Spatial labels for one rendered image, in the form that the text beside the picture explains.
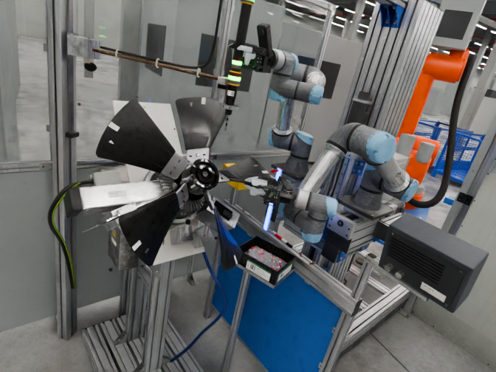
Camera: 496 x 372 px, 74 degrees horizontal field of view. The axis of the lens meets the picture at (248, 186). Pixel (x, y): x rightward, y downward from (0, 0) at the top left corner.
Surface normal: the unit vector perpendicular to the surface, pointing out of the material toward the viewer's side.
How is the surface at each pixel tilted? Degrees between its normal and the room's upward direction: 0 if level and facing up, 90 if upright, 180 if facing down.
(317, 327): 90
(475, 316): 90
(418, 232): 15
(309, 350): 90
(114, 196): 50
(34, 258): 90
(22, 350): 0
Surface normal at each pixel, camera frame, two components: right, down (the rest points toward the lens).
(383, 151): 0.50, 0.36
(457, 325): -0.76, 0.10
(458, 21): -0.54, 0.22
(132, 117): 0.33, 0.12
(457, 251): -0.01, -0.85
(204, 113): 0.02, -0.35
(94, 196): 0.59, -0.27
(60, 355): 0.19, -0.91
